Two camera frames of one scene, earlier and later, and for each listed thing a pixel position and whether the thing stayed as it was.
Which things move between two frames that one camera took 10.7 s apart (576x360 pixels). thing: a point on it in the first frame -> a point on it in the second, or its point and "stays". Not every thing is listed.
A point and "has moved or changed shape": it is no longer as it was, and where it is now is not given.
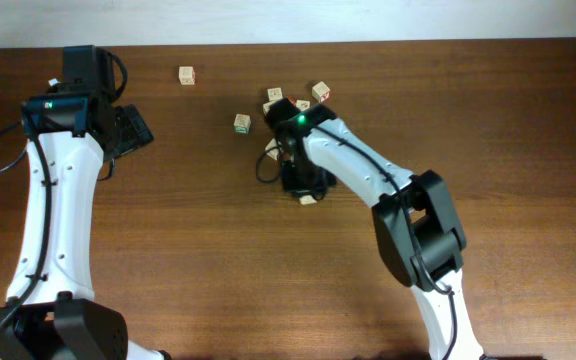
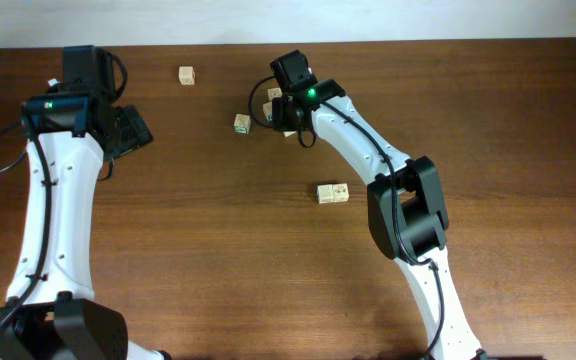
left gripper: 136,131 stays
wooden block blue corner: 307,199 has moved or changed shape
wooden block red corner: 274,152 -> 340,192
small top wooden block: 275,93 stays
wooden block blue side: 266,106 stays
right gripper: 327,180 -> 278,122
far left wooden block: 186,75 stays
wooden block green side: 242,123 stays
